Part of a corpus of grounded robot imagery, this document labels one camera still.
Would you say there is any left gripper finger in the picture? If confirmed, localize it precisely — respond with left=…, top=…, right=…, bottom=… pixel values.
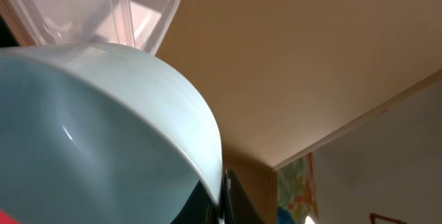
left=222, top=169, right=265, bottom=224

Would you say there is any light blue small bowl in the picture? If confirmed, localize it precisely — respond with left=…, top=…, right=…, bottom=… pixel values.
left=1, top=44, right=222, bottom=223

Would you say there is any clear plastic waste bin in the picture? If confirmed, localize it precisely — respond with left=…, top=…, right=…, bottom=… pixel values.
left=1, top=0, right=180, bottom=55

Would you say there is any red serving tray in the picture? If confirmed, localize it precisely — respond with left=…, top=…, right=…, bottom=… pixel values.
left=0, top=211, right=19, bottom=224

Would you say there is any colourful wall poster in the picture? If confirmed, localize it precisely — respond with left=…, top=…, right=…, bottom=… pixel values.
left=277, top=153, right=319, bottom=224

